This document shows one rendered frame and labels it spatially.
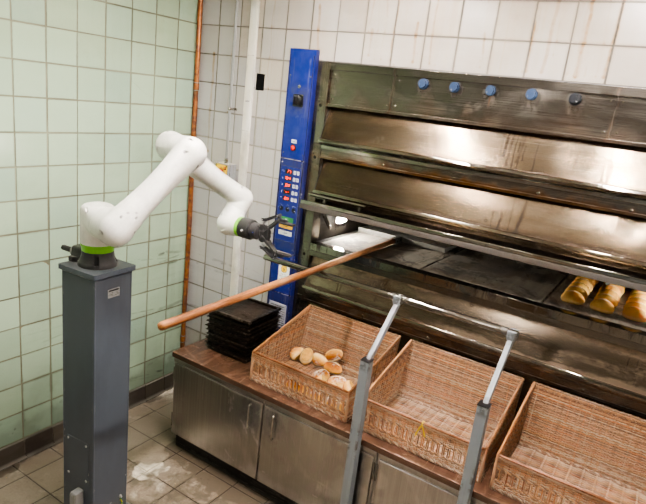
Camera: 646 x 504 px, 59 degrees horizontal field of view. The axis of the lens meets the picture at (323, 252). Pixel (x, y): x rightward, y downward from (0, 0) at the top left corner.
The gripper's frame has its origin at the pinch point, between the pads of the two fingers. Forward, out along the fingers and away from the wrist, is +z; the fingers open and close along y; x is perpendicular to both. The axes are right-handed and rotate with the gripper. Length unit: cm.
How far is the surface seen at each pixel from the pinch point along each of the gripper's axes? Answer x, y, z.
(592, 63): -55, -84, 93
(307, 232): -55, 10, -28
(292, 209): -52, -1, -37
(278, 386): -6, 72, -2
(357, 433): 5, 70, 47
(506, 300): -55, 17, 81
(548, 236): -54, -15, 92
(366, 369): 5, 41, 46
